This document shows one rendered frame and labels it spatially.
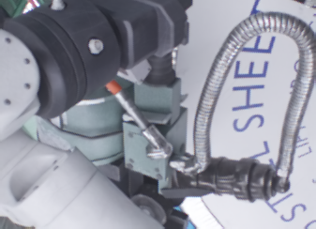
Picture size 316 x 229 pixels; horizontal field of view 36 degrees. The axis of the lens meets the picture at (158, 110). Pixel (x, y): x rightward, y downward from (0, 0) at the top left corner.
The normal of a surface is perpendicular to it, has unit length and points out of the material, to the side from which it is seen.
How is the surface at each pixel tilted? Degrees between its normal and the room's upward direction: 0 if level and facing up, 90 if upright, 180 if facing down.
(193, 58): 90
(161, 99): 58
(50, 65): 95
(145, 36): 129
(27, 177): 134
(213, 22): 90
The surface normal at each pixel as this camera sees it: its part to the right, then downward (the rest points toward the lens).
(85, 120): 0.11, 0.59
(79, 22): 0.44, -0.46
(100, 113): 0.36, 0.56
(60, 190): 0.27, -0.06
